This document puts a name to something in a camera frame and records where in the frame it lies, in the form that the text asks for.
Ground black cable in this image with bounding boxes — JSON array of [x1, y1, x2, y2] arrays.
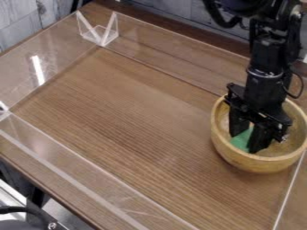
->
[[0, 206, 51, 230]]

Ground brown wooden bowl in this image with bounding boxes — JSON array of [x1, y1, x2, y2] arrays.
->
[[210, 97, 307, 174]]

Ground clear acrylic corner bracket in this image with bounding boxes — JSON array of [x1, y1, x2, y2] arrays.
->
[[76, 11, 119, 47]]

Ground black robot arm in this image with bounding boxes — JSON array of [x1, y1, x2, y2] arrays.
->
[[203, 0, 303, 154]]

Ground green rectangular block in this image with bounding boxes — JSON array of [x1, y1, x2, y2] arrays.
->
[[230, 128, 254, 153]]

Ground black metal bracket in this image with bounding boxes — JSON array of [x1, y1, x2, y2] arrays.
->
[[25, 199, 76, 230]]

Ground clear acrylic barrier walls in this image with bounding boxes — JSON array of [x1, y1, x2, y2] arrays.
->
[[0, 4, 307, 230]]

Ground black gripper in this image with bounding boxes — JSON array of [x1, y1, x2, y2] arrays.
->
[[224, 67, 292, 154]]

